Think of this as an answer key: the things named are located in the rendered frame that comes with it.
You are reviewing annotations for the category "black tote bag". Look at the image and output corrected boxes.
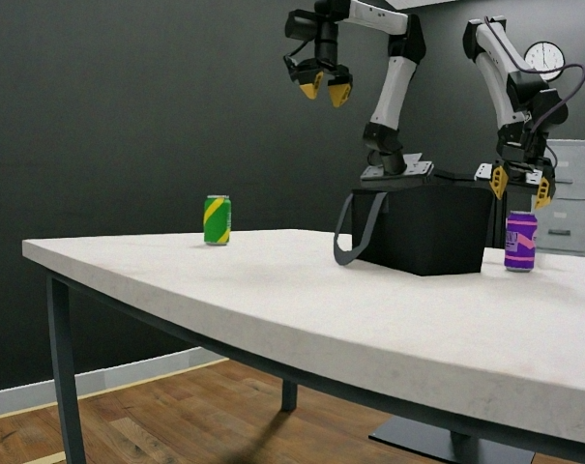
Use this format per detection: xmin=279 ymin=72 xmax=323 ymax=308
xmin=333 ymin=185 xmax=493 ymax=275

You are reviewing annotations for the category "purple drink can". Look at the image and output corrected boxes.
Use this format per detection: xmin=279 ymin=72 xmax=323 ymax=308
xmin=504 ymin=211 xmax=538 ymax=273

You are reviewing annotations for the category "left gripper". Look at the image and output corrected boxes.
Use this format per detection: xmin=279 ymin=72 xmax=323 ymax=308
xmin=490 ymin=135 xmax=556 ymax=210

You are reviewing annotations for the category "green and yellow soda can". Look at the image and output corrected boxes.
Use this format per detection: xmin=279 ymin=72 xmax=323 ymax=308
xmin=204 ymin=196 xmax=231 ymax=247

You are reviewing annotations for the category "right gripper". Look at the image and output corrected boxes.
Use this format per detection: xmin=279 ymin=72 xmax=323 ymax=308
xmin=296 ymin=43 xmax=353 ymax=107

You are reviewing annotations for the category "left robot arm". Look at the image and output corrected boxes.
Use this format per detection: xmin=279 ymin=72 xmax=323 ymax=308
xmin=462 ymin=16 xmax=569 ymax=188

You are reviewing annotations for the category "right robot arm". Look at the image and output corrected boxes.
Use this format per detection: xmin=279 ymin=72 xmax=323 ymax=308
xmin=284 ymin=0 xmax=432 ymax=181

